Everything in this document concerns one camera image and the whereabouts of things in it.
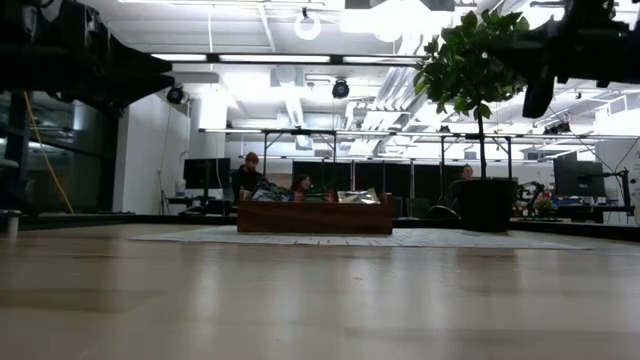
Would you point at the yellow green tea bag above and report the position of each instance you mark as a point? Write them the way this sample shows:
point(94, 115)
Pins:
point(357, 196)

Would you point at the black office chair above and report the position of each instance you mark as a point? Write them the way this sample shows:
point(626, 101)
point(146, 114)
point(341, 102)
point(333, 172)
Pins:
point(442, 213)

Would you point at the black computer monitor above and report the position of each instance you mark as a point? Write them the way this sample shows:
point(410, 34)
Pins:
point(206, 173)
point(577, 179)

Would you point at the wooden three-compartment tray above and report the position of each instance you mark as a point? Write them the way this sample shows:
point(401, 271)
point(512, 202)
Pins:
point(315, 217)

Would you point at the black background robot arm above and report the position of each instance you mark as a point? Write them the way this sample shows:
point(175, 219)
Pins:
point(530, 191)

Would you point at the white plastic bottle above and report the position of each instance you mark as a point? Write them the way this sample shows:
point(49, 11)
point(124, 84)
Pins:
point(180, 189)

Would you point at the long ceiling light strip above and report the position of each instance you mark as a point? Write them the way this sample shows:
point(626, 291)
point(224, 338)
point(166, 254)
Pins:
point(275, 58)
point(180, 57)
point(380, 59)

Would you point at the small potted plant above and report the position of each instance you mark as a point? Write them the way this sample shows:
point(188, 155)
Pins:
point(544, 206)

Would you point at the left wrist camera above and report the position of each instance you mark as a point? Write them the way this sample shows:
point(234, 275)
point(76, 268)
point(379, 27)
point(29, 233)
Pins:
point(85, 22)

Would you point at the person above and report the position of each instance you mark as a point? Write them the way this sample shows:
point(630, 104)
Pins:
point(301, 185)
point(464, 175)
point(246, 176)

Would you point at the round black ceiling camera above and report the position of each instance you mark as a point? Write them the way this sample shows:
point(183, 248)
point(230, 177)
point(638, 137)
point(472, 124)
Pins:
point(340, 89)
point(175, 94)

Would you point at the green potted plant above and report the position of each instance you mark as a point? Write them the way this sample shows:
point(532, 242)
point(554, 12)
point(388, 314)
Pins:
point(475, 65)

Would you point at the black partition panels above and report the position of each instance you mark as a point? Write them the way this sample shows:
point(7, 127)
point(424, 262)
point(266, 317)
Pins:
point(425, 180)

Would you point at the grey office chair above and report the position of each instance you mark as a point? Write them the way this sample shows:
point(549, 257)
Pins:
point(416, 207)

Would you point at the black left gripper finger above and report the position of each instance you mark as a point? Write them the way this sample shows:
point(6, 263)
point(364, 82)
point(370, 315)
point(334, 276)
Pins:
point(140, 72)

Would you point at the small white cylinder post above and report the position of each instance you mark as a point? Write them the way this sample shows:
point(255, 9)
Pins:
point(12, 222)

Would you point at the grey woven placemat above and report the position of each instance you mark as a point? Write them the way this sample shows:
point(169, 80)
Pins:
point(450, 239)

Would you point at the black metal table frame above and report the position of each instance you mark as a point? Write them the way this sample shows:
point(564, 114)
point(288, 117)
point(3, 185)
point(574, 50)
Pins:
point(150, 219)

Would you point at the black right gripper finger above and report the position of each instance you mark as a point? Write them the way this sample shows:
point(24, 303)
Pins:
point(520, 55)

